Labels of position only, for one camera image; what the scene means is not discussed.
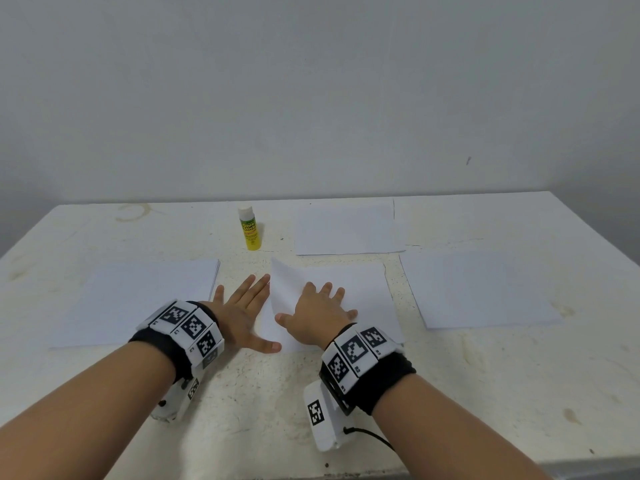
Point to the person's left forearm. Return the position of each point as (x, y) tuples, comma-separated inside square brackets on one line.
[(70, 420)]

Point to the black marker wristband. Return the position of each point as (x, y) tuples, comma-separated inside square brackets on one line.
[(365, 365), (180, 337)]

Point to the glued white paper sheet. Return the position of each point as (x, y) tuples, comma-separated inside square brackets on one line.
[(375, 290), (345, 228)]

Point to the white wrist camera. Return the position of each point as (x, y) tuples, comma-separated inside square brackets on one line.
[(178, 397), (322, 417)]

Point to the yellow glue stick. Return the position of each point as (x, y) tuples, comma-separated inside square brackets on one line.
[(250, 230)]

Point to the stack of white paper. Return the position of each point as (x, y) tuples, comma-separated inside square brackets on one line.
[(130, 300), (475, 287)]

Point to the person's left hand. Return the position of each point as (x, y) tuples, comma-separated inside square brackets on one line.
[(235, 317)]

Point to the person's right hand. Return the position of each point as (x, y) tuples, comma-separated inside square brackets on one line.
[(318, 317)]

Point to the person's right forearm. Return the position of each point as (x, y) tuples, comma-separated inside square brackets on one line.
[(455, 435)]

